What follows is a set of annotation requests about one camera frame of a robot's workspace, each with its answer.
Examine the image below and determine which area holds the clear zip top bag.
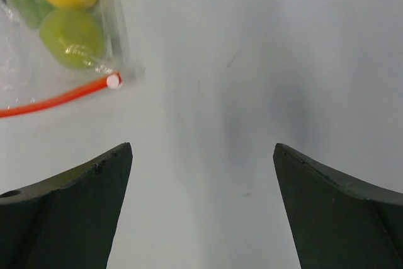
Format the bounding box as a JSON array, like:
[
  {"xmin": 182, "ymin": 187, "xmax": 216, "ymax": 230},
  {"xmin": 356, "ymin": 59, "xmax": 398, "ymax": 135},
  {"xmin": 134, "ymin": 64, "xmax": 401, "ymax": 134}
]
[{"xmin": 1, "ymin": 0, "xmax": 144, "ymax": 118}]

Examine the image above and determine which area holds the light green fake pear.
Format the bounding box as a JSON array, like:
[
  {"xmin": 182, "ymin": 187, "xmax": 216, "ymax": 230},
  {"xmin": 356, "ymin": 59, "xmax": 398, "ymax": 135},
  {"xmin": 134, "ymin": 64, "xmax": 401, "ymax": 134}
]
[{"xmin": 39, "ymin": 9, "xmax": 106, "ymax": 69}]

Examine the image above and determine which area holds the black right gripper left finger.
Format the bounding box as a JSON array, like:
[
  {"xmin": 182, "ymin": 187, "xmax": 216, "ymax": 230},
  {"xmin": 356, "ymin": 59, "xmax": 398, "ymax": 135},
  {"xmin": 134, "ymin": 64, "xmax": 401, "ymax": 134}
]
[{"xmin": 1, "ymin": 142, "xmax": 133, "ymax": 268}]

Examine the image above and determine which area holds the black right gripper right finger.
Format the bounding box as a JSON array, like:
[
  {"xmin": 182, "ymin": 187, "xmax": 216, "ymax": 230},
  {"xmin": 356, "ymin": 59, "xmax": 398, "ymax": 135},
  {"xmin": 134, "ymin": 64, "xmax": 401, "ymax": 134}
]
[{"xmin": 273, "ymin": 143, "xmax": 402, "ymax": 268}]

